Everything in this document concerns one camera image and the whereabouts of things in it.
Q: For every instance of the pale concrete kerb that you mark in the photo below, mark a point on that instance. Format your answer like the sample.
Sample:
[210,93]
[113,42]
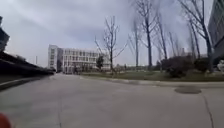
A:
[150,82]

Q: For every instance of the grass strip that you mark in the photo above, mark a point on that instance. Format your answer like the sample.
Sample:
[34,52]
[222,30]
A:
[143,75]

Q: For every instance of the dark glass building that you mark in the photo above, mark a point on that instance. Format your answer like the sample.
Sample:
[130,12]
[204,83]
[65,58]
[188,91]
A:
[218,30]

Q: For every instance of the pole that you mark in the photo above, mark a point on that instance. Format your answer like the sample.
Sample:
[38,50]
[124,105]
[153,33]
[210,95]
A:
[36,60]

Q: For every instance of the grey kerb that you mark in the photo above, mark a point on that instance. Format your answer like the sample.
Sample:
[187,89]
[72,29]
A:
[16,82]

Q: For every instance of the robot's own part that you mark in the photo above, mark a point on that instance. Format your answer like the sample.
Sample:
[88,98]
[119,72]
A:
[3,121]

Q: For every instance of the dark grey building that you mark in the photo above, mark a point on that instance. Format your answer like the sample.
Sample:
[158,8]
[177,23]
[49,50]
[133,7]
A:
[3,38]

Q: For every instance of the grey concrete road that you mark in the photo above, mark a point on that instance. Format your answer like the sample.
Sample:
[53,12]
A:
[110,103]

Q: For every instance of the row of bare trees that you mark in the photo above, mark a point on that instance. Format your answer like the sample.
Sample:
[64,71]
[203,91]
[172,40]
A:
[149,46]

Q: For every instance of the white multi-storey building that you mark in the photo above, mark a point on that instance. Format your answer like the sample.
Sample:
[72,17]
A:
[75,58]

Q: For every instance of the dark long wall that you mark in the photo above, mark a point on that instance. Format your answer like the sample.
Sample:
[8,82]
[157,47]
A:
[20,68]

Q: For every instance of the dark evergreen tree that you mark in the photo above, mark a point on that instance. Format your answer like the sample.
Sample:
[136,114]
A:
[99,62]

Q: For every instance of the round manhole cover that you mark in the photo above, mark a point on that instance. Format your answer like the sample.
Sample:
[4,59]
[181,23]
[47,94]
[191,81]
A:
[187,90]

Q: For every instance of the dark bushes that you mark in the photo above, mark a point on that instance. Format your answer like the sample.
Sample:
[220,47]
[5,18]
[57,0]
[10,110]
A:
[178,65]

